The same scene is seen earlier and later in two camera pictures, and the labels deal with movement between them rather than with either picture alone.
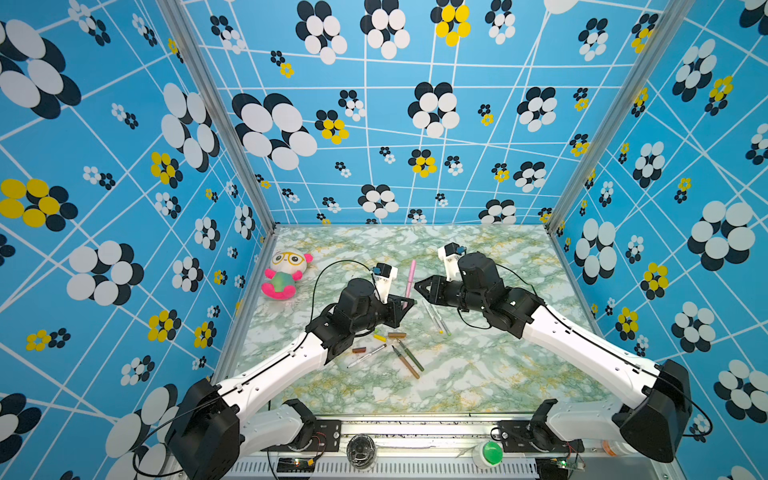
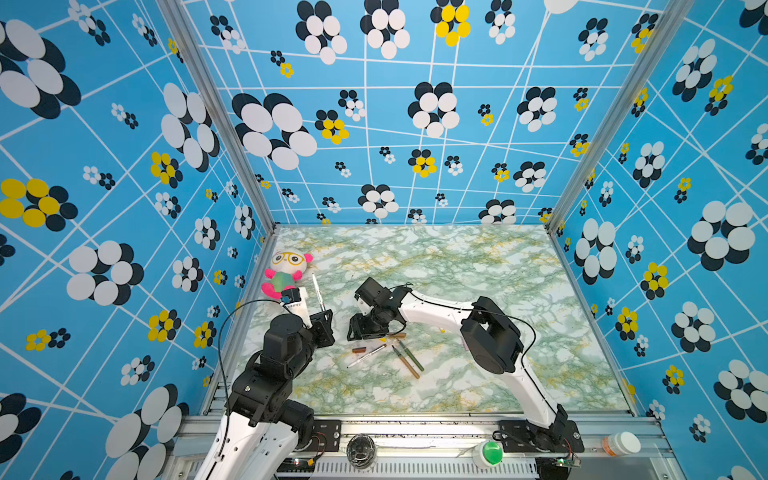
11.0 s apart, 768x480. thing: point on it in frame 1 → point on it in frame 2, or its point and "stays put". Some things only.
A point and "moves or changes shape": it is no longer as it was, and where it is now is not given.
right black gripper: x=438 y=288 → x=357 y=329
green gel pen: x=411 y=356 stays put
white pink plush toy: x=287 y=268 stays put
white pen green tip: x=441 y=320 moves or changes shape
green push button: x=487 y=454 stays put
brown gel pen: x=405 y=362 stays put
